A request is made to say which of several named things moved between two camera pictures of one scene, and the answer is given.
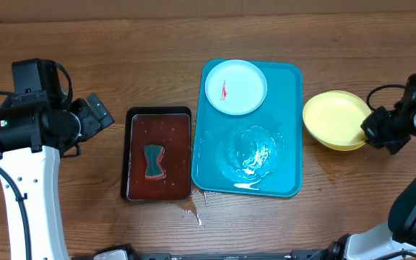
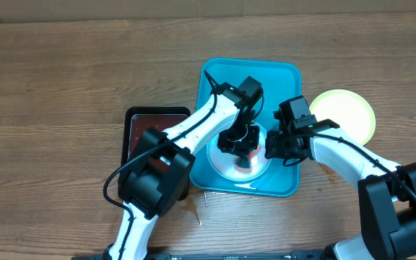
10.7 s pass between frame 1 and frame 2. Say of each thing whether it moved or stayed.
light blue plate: moved
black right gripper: moved
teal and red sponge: moved
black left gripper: moved
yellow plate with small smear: stayed
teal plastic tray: stayed
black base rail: stayed
